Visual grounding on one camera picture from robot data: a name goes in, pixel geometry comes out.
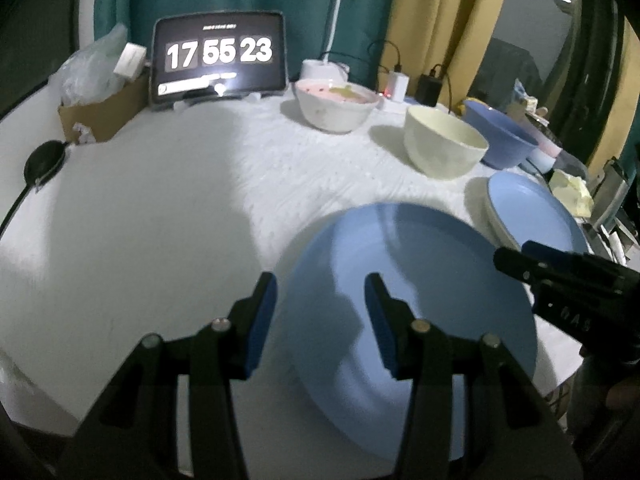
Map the blue plate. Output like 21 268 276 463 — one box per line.
283 203 537 460
486 171 589 254

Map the large blue bowl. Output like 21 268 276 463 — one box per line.
463 99 538 170

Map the pale yellow bowl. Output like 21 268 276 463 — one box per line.
404 105 489 180

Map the pink strawberry bowl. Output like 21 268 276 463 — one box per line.
294 79 380 133

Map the beige plate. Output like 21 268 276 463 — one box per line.
484 184 521 250

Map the person right hand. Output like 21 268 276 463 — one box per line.
605 384 640 410

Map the pale yellow tissue pack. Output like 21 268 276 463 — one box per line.
549 169 593 219

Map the white tablecloth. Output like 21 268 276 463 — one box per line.
0 84 584 480

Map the grey cloth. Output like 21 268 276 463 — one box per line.
553 150 589 181

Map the white power strip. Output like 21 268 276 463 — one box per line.
376 92 448 114

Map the white desk lamp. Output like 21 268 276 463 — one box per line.
298 0 350 82

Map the black power adapter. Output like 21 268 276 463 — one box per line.
414 74 442 107

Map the cardboard box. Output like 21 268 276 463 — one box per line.
58 72 149 144

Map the white charger plug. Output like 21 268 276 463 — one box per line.
385 72 409 102

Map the tablet showing clock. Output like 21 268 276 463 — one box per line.
150 11 288 108

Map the round black pouch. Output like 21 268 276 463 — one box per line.
23 140 68 188

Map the small white box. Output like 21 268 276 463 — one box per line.
114 42 146 81

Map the yellow curtain left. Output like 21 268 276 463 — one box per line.
382 0 504 103

